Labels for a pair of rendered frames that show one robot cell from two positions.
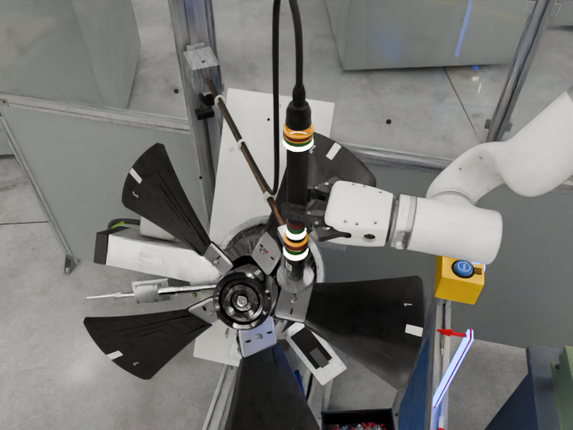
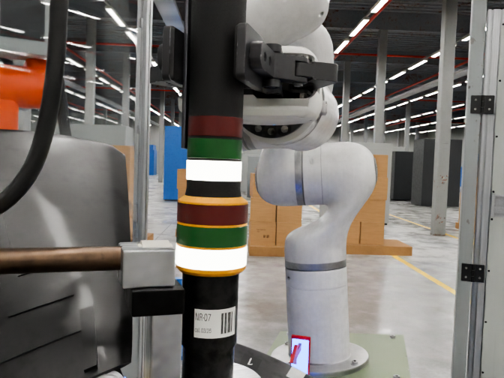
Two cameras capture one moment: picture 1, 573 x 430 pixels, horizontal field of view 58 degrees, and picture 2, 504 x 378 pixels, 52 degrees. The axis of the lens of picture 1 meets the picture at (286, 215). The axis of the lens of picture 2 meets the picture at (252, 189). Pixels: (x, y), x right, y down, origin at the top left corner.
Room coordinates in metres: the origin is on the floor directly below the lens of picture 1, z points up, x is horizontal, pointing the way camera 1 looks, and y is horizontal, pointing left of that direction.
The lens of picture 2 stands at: (0.55, 0.30, 1.41)
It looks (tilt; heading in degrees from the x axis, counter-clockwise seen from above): 3 degrees down; 272
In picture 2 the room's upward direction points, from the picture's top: 2 degrees clockwise
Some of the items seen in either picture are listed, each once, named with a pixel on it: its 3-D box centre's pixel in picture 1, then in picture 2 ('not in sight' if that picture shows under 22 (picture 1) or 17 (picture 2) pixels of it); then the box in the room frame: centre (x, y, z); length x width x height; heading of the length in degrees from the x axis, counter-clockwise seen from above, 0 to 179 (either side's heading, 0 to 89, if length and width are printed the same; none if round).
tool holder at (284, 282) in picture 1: (292, 258); (193, 323); (0.59, -0.01, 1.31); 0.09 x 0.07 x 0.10; 22
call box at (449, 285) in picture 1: (458, 267); not in sight; (0.79, -0.44, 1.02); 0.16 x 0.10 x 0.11; 167
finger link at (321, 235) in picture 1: (336, 226); (295, 79); (0.53, -0.08, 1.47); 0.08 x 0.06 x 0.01; 136
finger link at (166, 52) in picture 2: (309, 188); (172, 64); (0.61, -0.04, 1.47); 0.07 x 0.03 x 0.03; 77
